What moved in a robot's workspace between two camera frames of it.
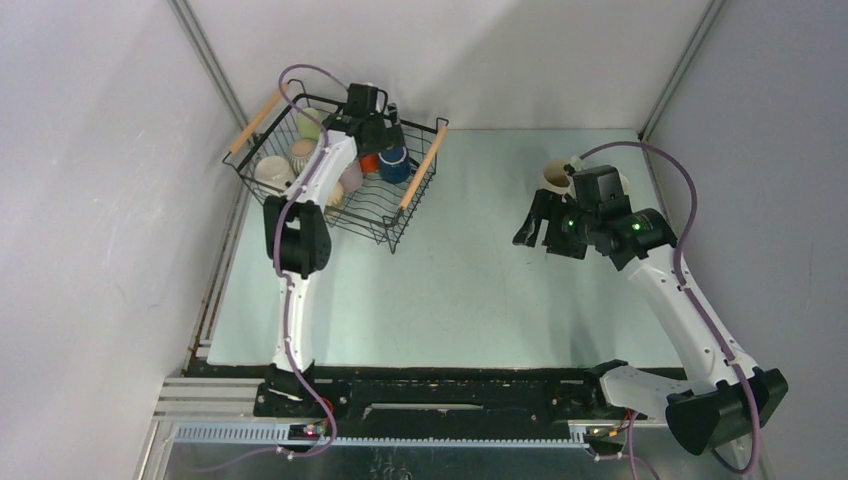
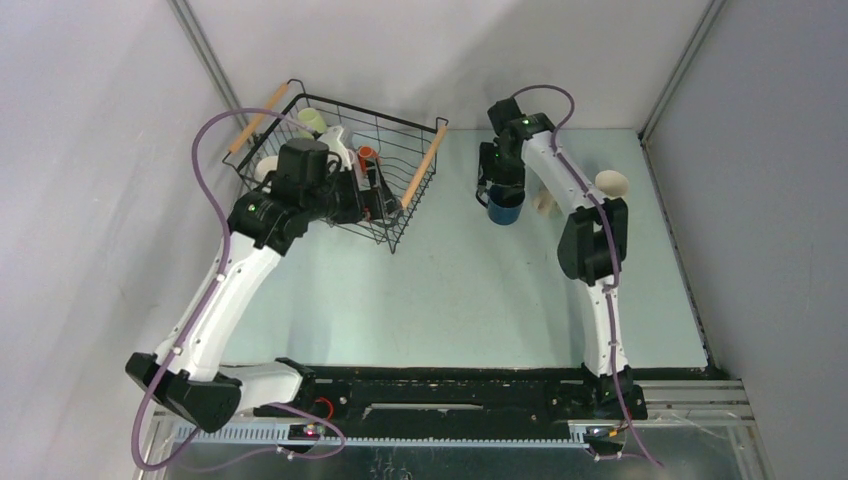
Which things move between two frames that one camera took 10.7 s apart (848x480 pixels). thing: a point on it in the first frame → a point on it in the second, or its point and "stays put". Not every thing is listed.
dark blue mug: [395, 165] → [499, 214]
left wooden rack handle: [234, 146] stays put
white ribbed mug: [273, 170] stays put
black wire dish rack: [369, 196] stays put
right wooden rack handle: [429, 156] stays put
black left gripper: [390, 136] → [374, 204]
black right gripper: [549, 206] → [488, 171]
